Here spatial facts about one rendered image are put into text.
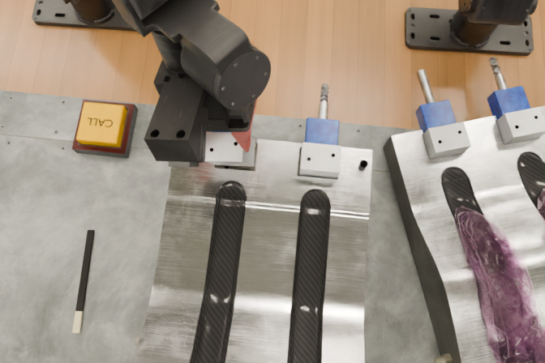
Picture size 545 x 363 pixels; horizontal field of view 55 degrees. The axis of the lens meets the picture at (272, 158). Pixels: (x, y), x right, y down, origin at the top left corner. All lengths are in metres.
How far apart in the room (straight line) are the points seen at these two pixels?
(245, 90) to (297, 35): 0.42
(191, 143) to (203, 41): 0.10
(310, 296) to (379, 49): 0.41
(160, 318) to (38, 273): 0.22
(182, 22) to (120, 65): 0.42
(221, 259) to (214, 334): 0.09
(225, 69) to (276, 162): 0.27
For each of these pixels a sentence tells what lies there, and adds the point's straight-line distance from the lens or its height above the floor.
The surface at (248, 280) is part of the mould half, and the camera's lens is 0.66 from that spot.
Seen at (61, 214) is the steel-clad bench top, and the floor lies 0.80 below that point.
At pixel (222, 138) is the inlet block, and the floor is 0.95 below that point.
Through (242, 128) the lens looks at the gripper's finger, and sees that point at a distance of 0.55.
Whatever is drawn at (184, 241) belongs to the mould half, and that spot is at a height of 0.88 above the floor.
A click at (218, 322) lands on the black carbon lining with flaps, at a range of 0.66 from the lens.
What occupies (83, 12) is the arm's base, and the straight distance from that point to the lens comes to 0.89.
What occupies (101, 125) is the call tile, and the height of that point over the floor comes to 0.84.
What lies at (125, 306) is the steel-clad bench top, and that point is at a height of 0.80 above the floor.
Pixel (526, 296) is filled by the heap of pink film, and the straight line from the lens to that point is 0.70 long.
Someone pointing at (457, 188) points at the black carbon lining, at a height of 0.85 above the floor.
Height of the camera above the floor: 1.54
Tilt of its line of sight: 73 degrees down
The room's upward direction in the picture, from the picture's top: straight up
